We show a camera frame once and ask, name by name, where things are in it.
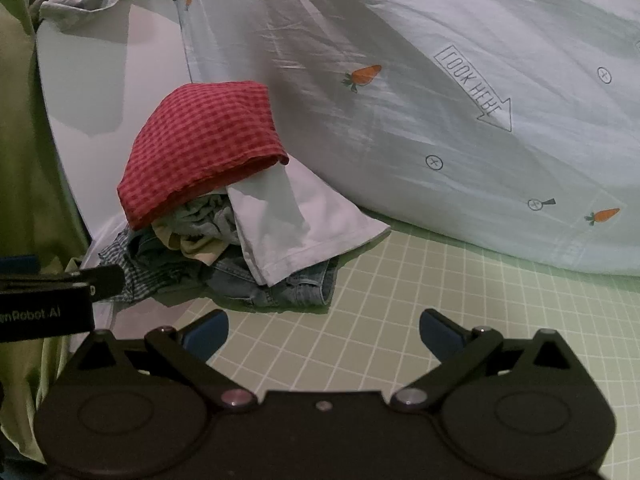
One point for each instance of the red checkered cloth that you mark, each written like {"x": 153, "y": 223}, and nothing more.
{"x": 200, "y": 135}

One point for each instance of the white cloth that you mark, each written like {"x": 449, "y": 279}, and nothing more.
{"x": 300, "y": 240}

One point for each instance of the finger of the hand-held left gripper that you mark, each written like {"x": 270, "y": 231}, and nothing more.
{"x": 107, "y": 282}

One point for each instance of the green cloth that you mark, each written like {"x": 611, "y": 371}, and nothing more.
{"x": 20, "y": 110}

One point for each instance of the beige garment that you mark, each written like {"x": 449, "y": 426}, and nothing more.
{"x": 192, "y": 251}

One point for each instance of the blue checkered shirt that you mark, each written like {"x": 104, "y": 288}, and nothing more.
{"x": 127, "y": 270}

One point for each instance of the green grid bed sheet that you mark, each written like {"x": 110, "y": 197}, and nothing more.
{"x": 500, "y": 285}

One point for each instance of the blue denim jeans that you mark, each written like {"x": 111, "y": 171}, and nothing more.
{"x": 295, "y": 292}

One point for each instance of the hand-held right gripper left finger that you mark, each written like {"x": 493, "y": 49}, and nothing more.
{"x": 206, "y": 336}

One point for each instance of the grey-green crumpled garment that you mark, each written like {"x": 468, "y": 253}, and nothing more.
{"x": 205, "y": 215}

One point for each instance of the carrot print quilt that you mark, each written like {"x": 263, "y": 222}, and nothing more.
{"x": 450, "y": 35}

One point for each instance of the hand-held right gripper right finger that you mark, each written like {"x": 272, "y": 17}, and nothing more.
{"x": 441, "y": 336}

